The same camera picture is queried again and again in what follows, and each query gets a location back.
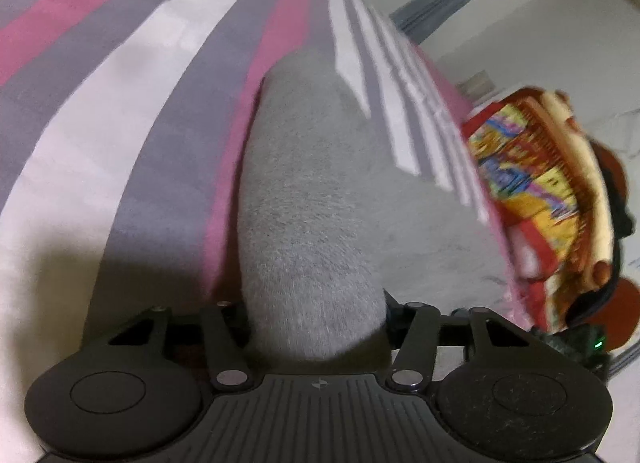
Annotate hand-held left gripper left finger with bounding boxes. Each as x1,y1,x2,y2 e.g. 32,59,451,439
106,300,252,391

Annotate pink grey striped bed sheet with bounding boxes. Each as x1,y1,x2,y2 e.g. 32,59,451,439
0,0,521,444

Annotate orange beige cloth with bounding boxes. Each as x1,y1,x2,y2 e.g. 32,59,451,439
520,87,640,294

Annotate grey pants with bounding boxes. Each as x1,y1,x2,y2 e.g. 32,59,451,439
235,47,516,364

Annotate colourful red patterned bag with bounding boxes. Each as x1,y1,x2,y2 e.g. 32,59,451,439
460,93,596,334

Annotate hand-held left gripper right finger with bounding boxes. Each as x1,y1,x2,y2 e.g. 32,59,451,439
382,288,527,392

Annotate white wall socket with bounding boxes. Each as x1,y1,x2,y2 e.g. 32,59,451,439
457,70,497,96

